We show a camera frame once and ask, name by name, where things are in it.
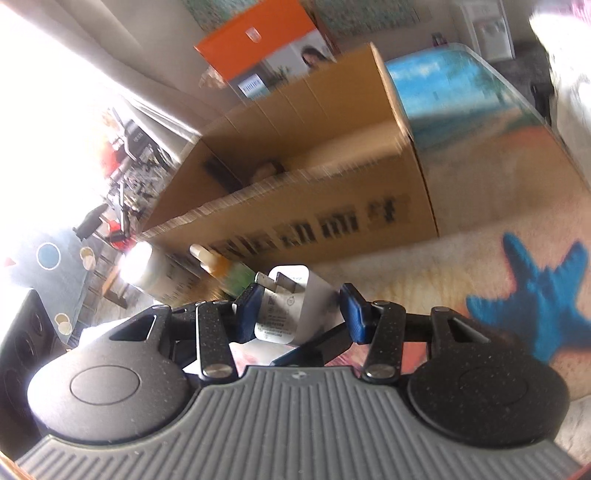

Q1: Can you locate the green dropper bottle orange collar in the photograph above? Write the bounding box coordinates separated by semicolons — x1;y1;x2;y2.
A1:
189;244;256;298

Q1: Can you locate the white USB wall charger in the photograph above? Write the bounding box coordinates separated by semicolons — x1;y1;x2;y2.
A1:
254;265;342;346

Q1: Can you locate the white green supplement can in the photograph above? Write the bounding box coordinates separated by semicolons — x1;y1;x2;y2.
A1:
118;242;217;307

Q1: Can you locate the small wooden stool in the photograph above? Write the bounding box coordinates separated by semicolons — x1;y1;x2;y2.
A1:
100;265;134;309

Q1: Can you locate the black tape roll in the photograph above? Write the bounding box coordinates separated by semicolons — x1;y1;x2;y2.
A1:
250;160;286;184

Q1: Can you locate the brown cardboard box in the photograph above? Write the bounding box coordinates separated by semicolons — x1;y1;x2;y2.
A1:
139;44;439;269

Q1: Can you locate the beach print table mat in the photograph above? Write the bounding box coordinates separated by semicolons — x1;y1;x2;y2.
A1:
230;42;591;462

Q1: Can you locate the grey dotted rug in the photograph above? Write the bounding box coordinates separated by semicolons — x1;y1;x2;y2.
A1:
9;230;107;347

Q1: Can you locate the folded wheelchair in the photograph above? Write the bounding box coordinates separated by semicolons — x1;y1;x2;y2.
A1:
105;109;176;242

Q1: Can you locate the black speaker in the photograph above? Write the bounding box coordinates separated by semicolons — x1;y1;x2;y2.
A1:
0;288;66;459

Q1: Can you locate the orange Philips product box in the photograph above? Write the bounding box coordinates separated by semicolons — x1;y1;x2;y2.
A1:
195;1;335;100

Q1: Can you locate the beige curtain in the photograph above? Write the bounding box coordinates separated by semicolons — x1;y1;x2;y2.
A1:
7;1;240;155

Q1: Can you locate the white water dispenser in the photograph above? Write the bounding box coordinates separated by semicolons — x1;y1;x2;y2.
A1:
450;1;515;63

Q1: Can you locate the floral wall cloth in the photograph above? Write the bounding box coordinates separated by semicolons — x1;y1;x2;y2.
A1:
181;0;422;38

